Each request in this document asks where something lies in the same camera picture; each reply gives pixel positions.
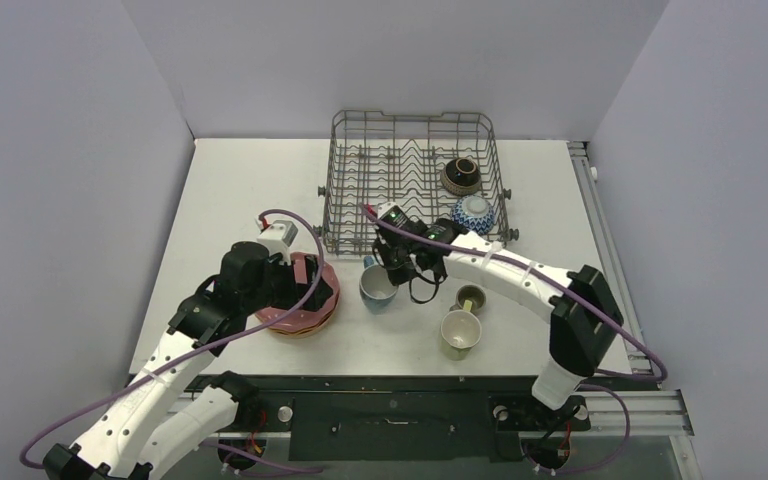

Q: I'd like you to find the pink dotted plate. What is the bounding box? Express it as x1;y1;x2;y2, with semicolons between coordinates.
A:
254;251;340;324

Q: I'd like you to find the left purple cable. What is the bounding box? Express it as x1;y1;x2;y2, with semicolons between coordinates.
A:
19;208;327;478

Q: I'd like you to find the grey wire dish rack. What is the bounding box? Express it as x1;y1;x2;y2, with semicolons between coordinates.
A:
318;109;519;256

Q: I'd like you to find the red patterned bowl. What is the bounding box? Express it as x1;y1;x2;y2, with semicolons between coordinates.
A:
451;195;496;235

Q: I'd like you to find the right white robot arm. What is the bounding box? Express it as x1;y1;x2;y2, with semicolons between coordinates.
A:
374;209;624;427

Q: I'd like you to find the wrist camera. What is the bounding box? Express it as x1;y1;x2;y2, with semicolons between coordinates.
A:
375;202;409;228
256;220;298;262

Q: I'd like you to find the pale yellow mug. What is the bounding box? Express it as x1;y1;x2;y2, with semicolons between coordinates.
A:
440;300;483;361

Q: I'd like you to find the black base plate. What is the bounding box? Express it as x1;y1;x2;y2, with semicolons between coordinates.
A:
220;375;591;462

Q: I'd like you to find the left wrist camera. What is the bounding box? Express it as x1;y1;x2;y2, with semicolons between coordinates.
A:
256;220;298;262

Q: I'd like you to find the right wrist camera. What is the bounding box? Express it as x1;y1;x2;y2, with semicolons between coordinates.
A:
375;202;409;228

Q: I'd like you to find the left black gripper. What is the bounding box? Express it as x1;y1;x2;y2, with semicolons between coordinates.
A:
242;252;331;315

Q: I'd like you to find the small grey cup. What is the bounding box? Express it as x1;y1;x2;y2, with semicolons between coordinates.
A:
452;285;486;314

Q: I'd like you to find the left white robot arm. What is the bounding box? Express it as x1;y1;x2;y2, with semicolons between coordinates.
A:
41;239;334;479

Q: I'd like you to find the black patterned bowl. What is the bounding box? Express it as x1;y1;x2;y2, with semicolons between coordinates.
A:
441;158;482;197

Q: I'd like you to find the blue floral mug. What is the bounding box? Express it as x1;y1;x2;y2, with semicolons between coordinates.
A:
358;256;399;313

